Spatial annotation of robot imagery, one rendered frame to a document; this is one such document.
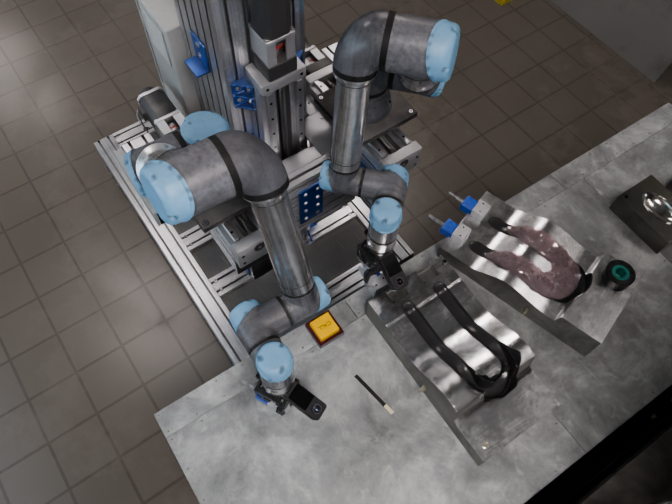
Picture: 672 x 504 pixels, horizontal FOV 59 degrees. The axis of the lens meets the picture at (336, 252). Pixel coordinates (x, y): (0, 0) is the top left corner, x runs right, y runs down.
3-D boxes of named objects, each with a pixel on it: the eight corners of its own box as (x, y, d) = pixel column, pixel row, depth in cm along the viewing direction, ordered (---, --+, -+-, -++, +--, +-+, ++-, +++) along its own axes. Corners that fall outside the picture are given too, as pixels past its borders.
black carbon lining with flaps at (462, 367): (397, 309, 163) (401, 295, 155) (442, 280, 168) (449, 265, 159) (479, 416, 150) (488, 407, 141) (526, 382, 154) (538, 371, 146)
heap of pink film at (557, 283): (479, 260, 172) (486, 247, 165) (511, 220, 179) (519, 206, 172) (558, 313, 165) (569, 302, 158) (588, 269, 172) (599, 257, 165)
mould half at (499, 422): (364, 313, 170) (368, 293, 158) (436, 269, 177) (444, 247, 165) (478, 466, 151) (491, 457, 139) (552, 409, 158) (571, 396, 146)
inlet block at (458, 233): (422, 225, 181) (425, 215, 176) (432, 214, 183) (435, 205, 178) (458, 249, 177) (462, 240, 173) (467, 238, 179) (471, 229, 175)
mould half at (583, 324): (436, 255, 179) (443, 237, 170) (482, 200, 189) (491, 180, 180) (584, 357, 165) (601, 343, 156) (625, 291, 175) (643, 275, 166)
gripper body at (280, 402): (271, 370, 148) (268, 354, 138) (301, 386, 146) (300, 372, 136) (255, 397, 145) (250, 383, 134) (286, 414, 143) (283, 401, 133)
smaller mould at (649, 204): (608, 208, 189) (618, 195, 183) (640, 187, 193) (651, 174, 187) (656, 254, 182) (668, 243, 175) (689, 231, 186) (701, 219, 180)
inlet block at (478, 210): (442, 202, 185) (445, 192, 180) (451, 192, 187) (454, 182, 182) (478, 225, 182) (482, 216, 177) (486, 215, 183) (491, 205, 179)
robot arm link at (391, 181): (369, 156, 149) (359, 191, 144) (413, 164, 148) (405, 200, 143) (366, 174, 156) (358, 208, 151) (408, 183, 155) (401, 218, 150)
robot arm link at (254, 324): (271, 299, 138) (295, 338, 134) (228, 323, 135) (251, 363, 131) (269, 285, 131) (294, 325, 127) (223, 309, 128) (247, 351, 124)
